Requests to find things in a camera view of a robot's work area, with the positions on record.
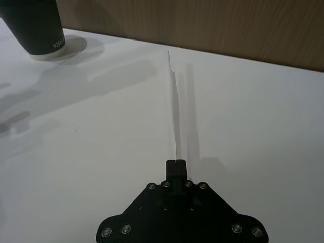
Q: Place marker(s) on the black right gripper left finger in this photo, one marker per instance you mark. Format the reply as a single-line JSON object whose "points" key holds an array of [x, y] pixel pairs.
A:
{"points": [[171, 169]]}

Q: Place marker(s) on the white paper sheet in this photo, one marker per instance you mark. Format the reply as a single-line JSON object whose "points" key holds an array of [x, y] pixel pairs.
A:
{"points": [[174, 114]]}

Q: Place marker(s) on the black paper cup white rim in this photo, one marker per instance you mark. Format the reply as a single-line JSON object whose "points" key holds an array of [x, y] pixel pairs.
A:
{"points": [[35, 30]]}

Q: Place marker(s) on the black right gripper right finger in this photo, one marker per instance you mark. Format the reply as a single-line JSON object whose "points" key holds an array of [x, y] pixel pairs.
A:
{"points": [[181, 169]]}

